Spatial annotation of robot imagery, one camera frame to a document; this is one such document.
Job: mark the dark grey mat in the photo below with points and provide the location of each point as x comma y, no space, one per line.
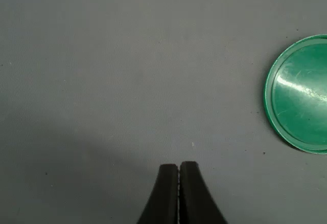
102,68

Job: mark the round green lid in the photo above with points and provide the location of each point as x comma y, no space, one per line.
299,101

